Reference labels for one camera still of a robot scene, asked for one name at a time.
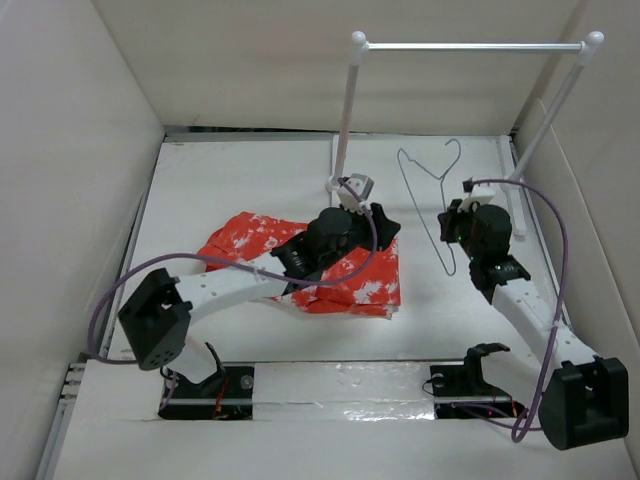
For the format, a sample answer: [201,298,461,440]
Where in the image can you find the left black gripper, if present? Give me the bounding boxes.
[319,201,397,271]

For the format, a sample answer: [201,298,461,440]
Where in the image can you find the red white patterned trousers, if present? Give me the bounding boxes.
[198,211,401,318]

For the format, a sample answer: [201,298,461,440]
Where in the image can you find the blue wire hanger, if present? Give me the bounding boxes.
[396,138,462,277]

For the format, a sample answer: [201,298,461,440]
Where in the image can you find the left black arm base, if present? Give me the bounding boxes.
[158,342,255,421]

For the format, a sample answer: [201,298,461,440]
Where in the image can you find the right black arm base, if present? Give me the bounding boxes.
[422,343,524,420]

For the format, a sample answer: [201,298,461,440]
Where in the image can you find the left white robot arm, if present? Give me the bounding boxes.
[118,203,401,397]

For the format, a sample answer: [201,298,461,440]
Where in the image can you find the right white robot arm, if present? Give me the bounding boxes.
[438,196,630,450]

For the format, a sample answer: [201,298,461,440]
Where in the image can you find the silver foil tape strip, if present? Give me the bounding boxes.
[252,361,435,422]

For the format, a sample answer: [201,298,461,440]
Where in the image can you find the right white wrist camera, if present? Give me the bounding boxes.
[458,179,495,212]

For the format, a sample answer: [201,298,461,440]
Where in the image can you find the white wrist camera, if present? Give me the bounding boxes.
[335,173,375,215]
[458,179,495,212]

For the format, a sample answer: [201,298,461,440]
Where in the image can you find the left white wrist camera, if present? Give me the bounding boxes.
[335,173,375,215]

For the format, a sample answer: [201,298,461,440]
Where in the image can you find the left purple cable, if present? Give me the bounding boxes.
[87,175,379,416]

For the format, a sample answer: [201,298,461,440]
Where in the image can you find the white clothes rack frame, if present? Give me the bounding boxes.
[324,30,605,242]

